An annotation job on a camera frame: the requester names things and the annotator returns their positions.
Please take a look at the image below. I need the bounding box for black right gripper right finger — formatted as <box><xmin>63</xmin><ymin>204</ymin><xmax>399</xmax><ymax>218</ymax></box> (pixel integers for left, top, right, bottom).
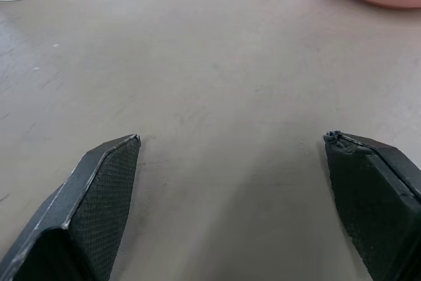
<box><xmin>322</xmin><ymin>130</ymin><xmax>421</xmax><ymax>281</ymax></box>

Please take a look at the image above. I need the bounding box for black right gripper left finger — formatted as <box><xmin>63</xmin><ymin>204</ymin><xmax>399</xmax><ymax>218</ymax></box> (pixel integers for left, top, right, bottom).
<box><xmin>0</xmin><ymin>134</ymin><xmax>142</xmax><ymax>281</ymax></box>

